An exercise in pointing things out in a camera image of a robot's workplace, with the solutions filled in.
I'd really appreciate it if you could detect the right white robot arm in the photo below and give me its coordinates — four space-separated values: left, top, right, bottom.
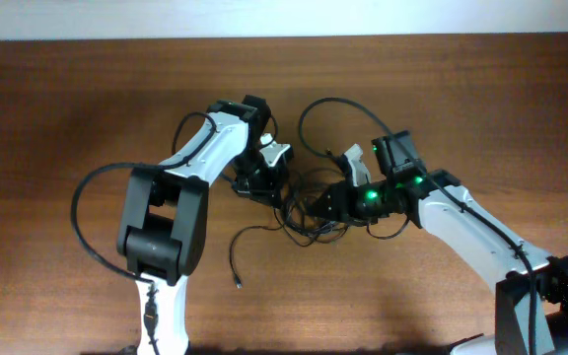
308 130 568 354

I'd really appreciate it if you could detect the black thin cable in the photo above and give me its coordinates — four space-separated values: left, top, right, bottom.
228 167 352 290

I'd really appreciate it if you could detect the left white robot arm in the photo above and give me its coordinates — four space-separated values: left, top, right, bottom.
117 95 293 354

